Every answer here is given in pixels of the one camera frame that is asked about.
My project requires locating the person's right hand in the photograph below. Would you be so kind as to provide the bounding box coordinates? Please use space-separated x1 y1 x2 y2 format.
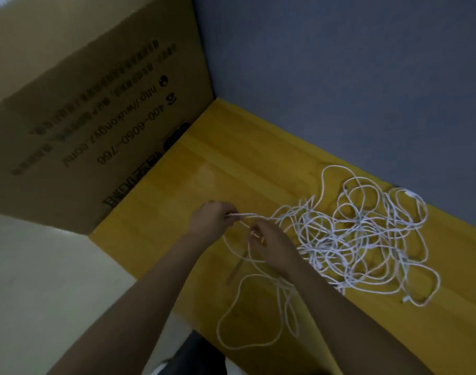
248 218 305 277

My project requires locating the person's left hand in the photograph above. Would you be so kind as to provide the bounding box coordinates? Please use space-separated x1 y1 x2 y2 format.
186 201 240 243

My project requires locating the tangle of white cables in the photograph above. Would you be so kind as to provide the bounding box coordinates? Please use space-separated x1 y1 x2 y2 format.
216 164 443 351

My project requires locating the person's left forearm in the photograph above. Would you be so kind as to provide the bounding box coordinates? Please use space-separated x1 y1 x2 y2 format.
46 230 209 375

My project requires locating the person's right forearm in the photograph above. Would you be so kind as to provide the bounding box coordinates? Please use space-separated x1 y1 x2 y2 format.
283 261 434 375

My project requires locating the person's dark clothing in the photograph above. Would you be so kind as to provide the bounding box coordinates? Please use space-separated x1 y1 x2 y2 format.
152 330 247 375

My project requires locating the plain brown cardboard box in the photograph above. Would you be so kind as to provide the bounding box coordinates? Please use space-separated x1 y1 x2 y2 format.
0 0 216 236

